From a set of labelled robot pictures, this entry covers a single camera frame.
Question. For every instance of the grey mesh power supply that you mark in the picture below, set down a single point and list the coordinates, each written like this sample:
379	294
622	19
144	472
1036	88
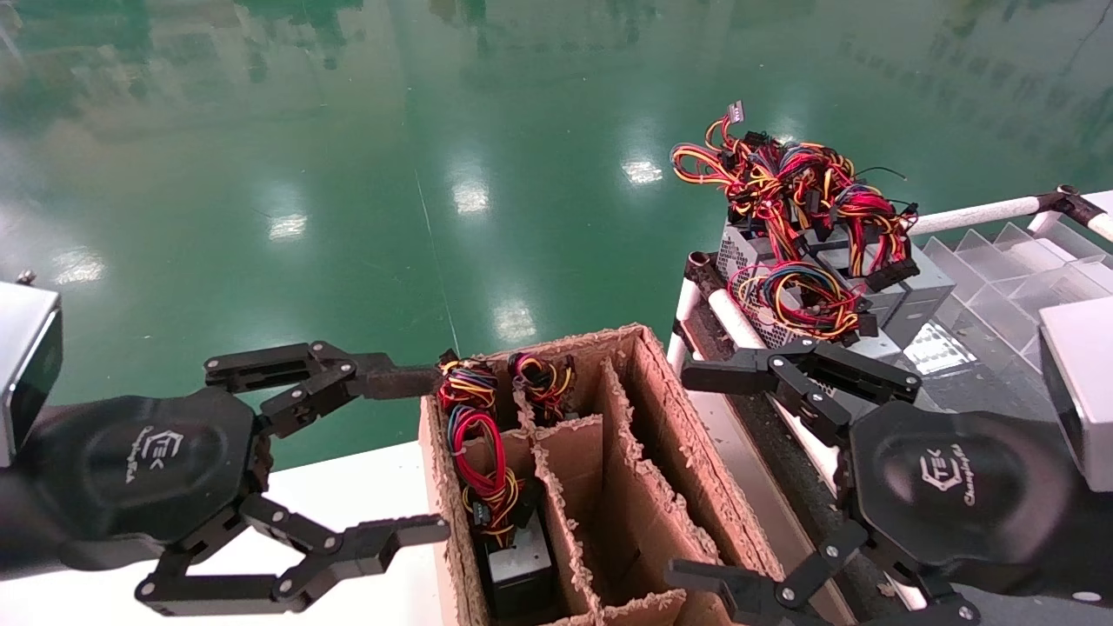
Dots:
761	323

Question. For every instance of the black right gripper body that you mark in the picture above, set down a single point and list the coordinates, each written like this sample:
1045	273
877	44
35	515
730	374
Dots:
956	487

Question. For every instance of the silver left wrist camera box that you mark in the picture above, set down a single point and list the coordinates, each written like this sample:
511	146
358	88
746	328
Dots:
22	365

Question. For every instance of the grey power supply, red bundle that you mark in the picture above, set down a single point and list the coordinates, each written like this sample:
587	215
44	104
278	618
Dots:
922	291

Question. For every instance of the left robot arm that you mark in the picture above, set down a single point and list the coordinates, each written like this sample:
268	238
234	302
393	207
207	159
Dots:
17	530

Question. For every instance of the white pipe rack frame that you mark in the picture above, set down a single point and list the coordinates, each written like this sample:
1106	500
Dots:
735	320

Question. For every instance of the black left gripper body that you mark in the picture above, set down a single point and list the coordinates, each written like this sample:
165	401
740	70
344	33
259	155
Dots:
148	469

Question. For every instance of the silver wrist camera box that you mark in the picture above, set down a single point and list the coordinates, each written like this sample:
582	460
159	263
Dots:
1083	391
22	365

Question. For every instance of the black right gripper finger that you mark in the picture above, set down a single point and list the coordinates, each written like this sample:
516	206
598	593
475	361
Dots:
783	374
765	600

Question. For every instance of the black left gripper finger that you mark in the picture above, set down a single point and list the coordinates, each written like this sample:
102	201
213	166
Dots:
348	378
348	552

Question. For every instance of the clear plastic divider tray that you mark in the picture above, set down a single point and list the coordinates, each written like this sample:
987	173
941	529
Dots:
1000	278

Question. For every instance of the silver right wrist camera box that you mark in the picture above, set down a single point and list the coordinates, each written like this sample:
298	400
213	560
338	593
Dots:
1083	391

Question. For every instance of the brown cardboard divider box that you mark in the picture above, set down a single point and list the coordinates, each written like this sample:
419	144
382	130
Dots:
643	513

